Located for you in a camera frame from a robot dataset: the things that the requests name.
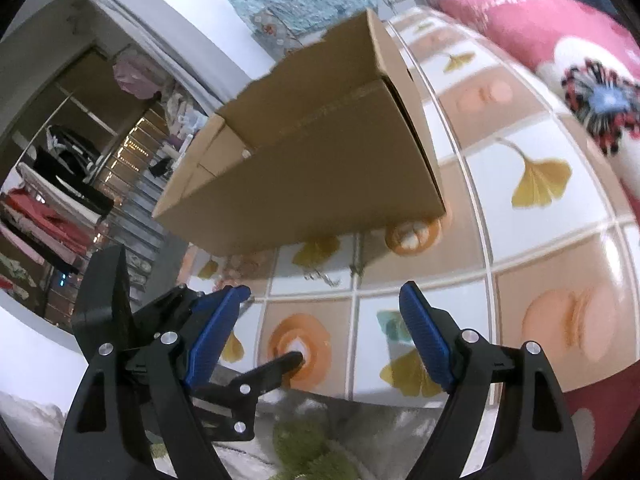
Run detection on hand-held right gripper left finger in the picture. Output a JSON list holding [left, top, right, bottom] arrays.
[[54, 285, 252, 480]]

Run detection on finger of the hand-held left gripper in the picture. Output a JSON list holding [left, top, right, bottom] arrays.
[[127, 284, 203, 356], [192, 350, 307, 443]]

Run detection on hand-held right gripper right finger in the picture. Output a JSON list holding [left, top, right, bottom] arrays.
[[398, 281, 583, 480]]

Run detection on small silver comb clip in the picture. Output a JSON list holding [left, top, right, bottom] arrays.
[[304, 268, 342, 289]]

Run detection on brown cardboard box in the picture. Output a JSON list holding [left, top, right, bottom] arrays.
[[151, 7, 447, 257]]

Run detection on green fluffy cloth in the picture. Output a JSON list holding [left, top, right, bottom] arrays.
[[272, 412, 361, 480]]

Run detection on red hanging garment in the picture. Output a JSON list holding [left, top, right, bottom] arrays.
[[0, 187, 98, 261]]

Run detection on black hanging garment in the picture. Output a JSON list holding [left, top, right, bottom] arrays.
[[32, 147, 116, 216]]

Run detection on pink hanging garment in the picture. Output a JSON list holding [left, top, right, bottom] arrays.
[[114, 52, 168, 101]]

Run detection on white curtain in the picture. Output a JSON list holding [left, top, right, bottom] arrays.
[[80, 0, 226, 111]]

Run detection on pink floral blanket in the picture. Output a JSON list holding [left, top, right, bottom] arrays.
[[420, 0, 640, 480]]

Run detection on railing with string lights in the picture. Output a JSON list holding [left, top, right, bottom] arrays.
[[95, 110, 176, 281]]

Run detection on patchwork wall hanging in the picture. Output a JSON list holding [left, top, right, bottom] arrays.
[[250, 7, 301, 56]]

